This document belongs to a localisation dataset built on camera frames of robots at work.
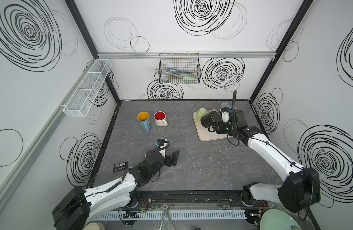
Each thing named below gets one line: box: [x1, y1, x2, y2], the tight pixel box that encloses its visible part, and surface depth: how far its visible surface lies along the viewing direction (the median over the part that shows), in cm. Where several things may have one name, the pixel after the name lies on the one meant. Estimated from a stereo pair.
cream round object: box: [82, 222, 106, 230], surface depth 62 cm
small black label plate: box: [113, 161, 129, 173], surface depth 86 cm
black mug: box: [200, 110, 221, 133], surface depth 87 cm
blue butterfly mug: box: [136, 111, 152, 132], surface depth 98 cm
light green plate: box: [259, 208, 303, 230], surface depth 68 cm
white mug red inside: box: [153, 110, 168, 127], surface depth 104 cm
